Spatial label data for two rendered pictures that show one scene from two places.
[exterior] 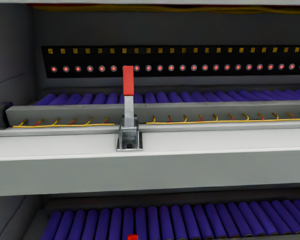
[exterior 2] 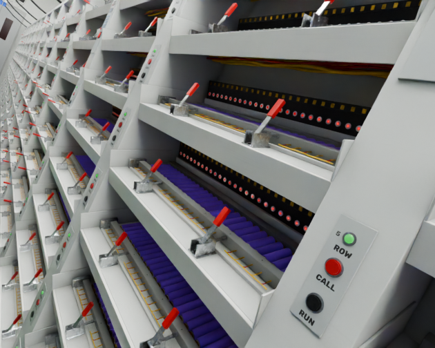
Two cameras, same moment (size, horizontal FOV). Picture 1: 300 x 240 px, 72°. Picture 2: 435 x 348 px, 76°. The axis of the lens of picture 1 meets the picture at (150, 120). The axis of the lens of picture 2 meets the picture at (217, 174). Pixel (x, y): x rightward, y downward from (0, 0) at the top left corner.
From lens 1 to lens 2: 0.60 m
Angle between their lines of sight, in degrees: 51
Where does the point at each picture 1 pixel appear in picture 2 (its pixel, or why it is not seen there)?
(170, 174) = (137, 208)
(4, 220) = (121, 206)
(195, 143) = (151, 204)
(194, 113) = (177, 198)
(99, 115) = (155, 178)
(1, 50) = (159, 137)
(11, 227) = (122, 211)
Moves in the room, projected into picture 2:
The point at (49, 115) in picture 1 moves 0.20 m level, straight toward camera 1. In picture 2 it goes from (146, 169) to (84, 155)
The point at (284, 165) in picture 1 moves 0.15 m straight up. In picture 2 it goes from (160, 235) to (195, 165)
